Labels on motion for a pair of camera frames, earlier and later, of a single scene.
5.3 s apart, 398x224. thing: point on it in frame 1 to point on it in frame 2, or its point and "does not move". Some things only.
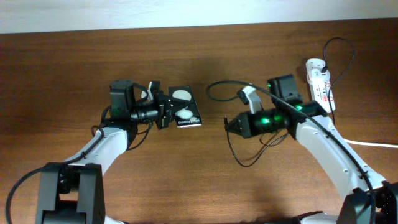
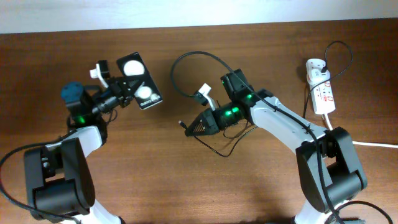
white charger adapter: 316,76 does not move
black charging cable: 243,165 to 324,81
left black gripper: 163,104 to 121,94
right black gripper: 245,127 to 209,122
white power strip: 322,92 does not move
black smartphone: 186,112 to 145,93
